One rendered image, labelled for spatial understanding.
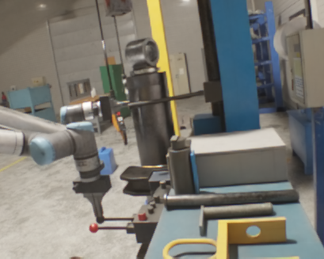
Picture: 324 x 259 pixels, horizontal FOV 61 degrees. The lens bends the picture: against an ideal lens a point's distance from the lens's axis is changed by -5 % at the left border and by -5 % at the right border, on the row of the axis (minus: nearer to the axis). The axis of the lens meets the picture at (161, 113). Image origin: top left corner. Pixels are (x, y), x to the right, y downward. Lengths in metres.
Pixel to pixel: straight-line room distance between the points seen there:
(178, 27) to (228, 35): 10.90
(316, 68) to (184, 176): 0.96
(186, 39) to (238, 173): 11.27
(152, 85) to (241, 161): 0.63
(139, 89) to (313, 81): 0.89
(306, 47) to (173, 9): 10.95
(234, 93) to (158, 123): 0.40
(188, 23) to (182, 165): 11.40
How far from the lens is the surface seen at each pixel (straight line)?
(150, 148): 1.47
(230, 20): 1.37
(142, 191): 1.42
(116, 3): 1.66
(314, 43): 1.61
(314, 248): 0.74
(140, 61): 1.45
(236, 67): 1.36
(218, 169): 1.01
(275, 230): 0.74
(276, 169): 1.03
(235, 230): 0.73
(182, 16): 12.27
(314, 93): 1.62
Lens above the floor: 1.50
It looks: 10 degrees down
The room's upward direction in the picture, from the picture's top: 9 degrees counter-clockwise
